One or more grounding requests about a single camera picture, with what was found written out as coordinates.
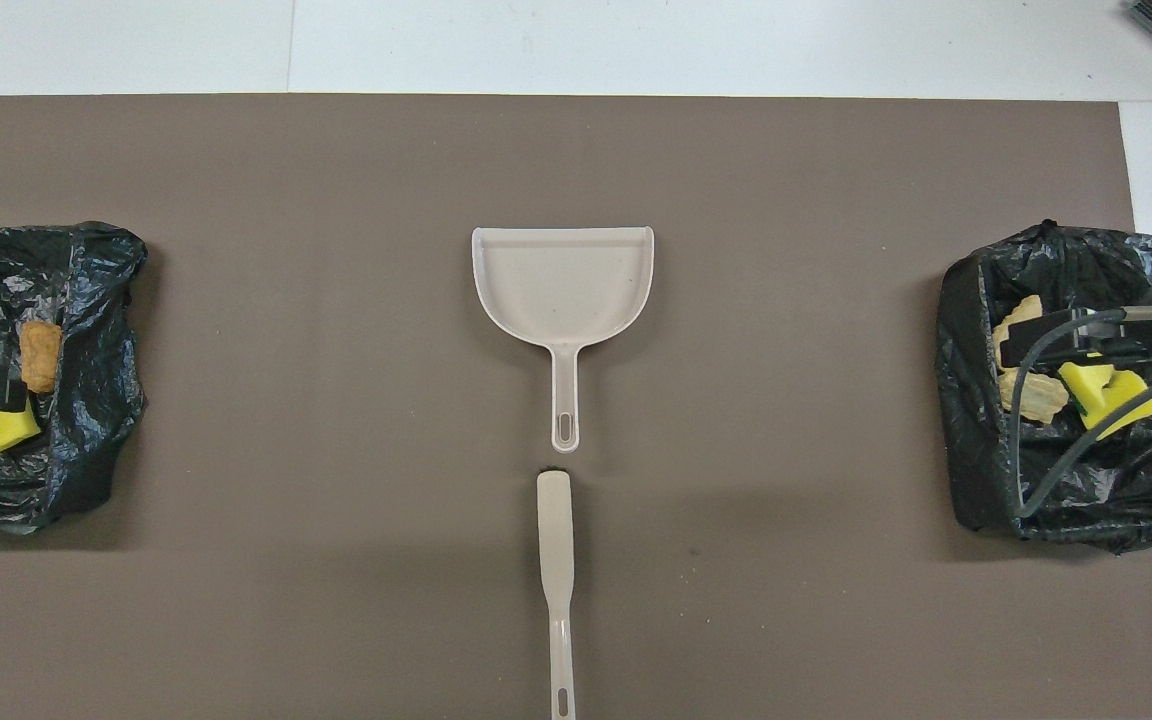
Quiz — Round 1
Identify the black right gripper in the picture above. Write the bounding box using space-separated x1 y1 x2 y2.
996 315 1152 371

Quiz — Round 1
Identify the yellow sponge with green back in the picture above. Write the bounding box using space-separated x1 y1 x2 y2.
1058 358 1119 416

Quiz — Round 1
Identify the small yellow sponge piece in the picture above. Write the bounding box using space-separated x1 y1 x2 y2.
0 398 43 456

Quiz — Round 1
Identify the orange flaky croissant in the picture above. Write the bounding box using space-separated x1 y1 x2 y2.
993 294 1045 346

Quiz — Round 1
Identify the brown bread roll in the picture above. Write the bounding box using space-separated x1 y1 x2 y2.
18 320 64 395

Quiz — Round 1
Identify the large yellow sponge piece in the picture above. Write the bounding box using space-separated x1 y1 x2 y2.
1094 370 1152 441

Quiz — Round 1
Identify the beige plastic dustpan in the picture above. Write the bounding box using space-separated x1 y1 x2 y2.
471 226 656 454

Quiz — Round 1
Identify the beige hand brush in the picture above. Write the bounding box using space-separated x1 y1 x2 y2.
536 468 577 720

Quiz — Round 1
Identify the black bag lined bin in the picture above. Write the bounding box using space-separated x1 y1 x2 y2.
0 222 149 533
937 220 1152 554

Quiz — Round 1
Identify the brown table mat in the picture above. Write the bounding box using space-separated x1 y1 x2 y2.
0 94 1152 720

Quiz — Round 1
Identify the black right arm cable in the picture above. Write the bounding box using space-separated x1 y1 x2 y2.
1009 305 1152 518

